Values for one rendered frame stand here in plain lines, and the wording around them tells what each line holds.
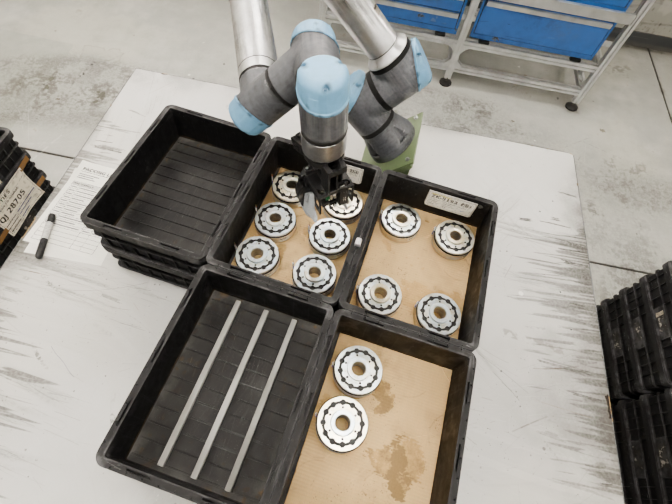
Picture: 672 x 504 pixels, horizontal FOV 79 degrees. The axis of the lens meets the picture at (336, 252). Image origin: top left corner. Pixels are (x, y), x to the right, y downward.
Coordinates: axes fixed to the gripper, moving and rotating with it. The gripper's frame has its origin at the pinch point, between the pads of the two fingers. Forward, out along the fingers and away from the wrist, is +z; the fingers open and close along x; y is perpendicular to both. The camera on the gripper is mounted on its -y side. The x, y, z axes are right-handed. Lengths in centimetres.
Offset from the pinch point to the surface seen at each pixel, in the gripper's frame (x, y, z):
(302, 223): -1.9, -7.6, 17.0
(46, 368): -70, -3, 25
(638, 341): 95, 60, 68
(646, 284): 106, 45, 59
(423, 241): 24.3, 10.1, 19.0
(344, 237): 5.3, 2.0, 14.7
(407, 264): 16.9, 14.1, 18.5
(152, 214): -35.2, -25.3, 14.5
